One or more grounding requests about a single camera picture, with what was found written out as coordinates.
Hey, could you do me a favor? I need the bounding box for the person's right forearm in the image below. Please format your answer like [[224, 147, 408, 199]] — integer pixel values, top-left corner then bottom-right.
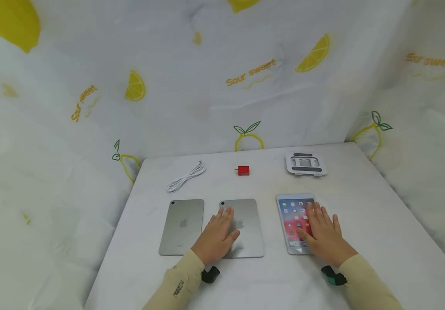
[[337, 253, 404, 310]]

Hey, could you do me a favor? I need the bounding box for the white coiled cable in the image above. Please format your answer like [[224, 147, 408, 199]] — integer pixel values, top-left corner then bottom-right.
[[166, 161, 207, 193]]

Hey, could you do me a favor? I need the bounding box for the person's left forearm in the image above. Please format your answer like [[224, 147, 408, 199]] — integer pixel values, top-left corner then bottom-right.
[[142, 248, 206, 310]]

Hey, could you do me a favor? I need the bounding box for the silver tablet back up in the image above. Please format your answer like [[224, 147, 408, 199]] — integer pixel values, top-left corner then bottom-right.
[[158, 199, 205, 256], [219, 198, 265, 259]]

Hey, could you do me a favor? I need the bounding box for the person's right hand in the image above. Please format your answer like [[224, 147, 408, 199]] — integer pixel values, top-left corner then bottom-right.
[[296, 201, 358, 268]]

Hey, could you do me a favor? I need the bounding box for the black wrist band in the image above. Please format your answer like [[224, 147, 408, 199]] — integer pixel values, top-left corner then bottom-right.
[[201, 266, 221, 284], [320, 265, 348, 287]]

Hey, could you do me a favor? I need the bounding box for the white tablet with lit screen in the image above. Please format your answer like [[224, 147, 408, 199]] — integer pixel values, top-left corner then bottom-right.
[[276, 194, 317, 255]]

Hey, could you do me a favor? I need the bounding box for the white folding tablet stand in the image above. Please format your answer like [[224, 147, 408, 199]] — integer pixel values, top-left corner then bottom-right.
[[284, 152, 328, 177]]

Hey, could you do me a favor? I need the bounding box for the person's left hand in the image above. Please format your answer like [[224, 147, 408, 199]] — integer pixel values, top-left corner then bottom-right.
[[191, 207, 241, 266]]

